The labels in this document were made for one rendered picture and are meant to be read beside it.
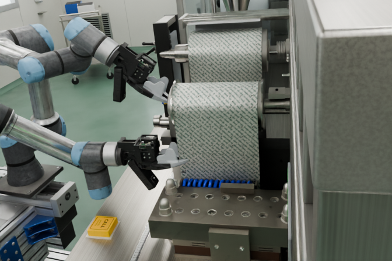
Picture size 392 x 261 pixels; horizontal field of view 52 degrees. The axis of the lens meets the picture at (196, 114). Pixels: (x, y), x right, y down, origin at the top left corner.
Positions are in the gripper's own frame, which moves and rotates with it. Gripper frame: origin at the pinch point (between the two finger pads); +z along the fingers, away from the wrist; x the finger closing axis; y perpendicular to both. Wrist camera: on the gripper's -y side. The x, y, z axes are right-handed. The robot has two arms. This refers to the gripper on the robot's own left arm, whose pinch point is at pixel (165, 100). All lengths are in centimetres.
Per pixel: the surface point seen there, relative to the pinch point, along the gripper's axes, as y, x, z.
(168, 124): -6.2, -0.3, 5.3
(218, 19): 24.1, 21.5, -1.2
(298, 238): 37, -79, 17
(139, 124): -167, 243, -7
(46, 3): -243, 505, -252
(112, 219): -36.3, -15.8, 8.0
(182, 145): -4.5, -8.4, 11.6
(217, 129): 6.4, -8.4, 16.7
